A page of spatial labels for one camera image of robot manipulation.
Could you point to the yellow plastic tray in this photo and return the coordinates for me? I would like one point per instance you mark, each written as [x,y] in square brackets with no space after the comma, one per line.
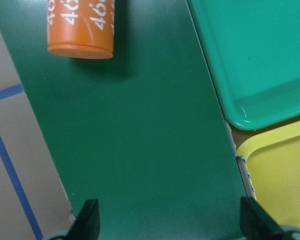
[271,161]

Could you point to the green plastic tray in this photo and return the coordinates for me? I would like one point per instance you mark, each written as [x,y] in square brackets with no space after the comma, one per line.
[252,49]

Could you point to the green conveyor belt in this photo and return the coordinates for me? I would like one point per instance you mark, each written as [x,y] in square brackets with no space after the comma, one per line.
[141,132]

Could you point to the orange cylinder with white numbers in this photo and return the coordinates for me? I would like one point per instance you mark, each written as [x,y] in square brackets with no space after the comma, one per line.
[81,28]

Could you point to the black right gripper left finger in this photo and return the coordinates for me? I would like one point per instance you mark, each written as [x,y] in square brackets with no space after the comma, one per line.
[87,224]

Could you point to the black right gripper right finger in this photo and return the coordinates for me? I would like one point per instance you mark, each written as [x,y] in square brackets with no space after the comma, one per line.
[256,223]

